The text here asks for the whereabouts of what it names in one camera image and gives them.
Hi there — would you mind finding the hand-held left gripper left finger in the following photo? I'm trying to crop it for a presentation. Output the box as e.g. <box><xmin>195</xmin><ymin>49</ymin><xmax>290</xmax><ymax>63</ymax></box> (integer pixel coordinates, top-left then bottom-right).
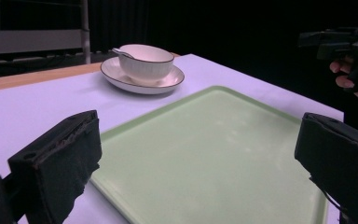
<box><xmin>7</xmin><ymin>109</ymin><xmax>103</xmax><ymax>224</ymax></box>

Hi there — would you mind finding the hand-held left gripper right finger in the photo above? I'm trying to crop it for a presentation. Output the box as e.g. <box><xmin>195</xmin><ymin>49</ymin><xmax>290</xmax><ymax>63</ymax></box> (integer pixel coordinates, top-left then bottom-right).
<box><xmin>294</xmin><ymin>112</ymin><xmax>358</xmax><ymax>224</ymax></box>

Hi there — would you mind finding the grey horizontal panel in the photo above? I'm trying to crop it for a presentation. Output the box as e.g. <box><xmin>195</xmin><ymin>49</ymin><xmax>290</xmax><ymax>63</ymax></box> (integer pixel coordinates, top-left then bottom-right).
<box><xmin>0</xmin><ymin>29</ymin><xmax>83</xmax><ymax>56</ymax></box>

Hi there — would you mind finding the white ceramic spoon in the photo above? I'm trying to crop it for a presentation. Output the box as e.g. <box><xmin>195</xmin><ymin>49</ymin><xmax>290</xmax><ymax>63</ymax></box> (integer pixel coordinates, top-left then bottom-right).
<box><xmin>111</xmin><ymin>47</ymin><xmax>135</xmax><ymax>60</ymax></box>

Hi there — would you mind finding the white ribbed bowl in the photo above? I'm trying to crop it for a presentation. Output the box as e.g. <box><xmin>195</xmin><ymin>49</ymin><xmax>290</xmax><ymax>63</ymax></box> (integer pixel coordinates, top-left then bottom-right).
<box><xmin>117</xmin><ymin>43</ymin><xmax>175</xmax><ymax>84</ymax></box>

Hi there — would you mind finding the light green plastic tray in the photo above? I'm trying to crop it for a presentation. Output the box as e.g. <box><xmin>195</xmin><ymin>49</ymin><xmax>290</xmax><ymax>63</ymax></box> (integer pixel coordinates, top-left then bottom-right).
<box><xmin>89</xmin><ymin>85</ymin><xmax>329</xmax><ymax>224</ymax></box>

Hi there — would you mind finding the white plate with dark rim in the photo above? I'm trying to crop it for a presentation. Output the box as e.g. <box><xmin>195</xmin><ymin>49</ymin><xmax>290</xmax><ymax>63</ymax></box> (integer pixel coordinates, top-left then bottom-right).
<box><xmin>100</xmin><ymin>56</ymin><xmax>186</xmax><ymax>95</ymax></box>

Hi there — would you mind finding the thin black cable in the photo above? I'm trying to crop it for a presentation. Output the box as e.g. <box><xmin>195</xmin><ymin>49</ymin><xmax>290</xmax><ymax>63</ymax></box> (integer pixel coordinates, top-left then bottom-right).
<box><xmin>309</xmin><ymin>176</ymin><xmax>344</xmax><ymax>218</ymax></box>

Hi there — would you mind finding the grey metal stand post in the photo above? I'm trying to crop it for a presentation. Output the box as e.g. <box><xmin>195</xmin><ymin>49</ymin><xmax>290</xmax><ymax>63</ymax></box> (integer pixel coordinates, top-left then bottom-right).
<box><xmin>79</xmin><ymin>0</ymin><xmax>91</xmax><ymax>64</ymax></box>

